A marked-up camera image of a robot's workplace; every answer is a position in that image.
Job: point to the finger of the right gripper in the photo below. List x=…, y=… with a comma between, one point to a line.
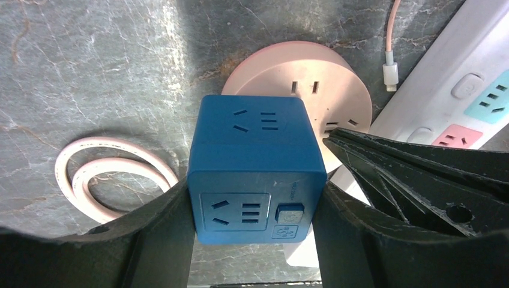
x=459, y=192

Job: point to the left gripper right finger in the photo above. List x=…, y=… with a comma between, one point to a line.
x=359, y=246

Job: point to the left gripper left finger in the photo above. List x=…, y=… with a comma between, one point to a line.
x=148, y=247

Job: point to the long white power strip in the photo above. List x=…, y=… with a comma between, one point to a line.
x=457, y=94

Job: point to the dark blue cube socket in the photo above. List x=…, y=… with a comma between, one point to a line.
x=255, y=172

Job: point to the pink round socket base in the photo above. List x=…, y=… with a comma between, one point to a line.
x=333, y=94

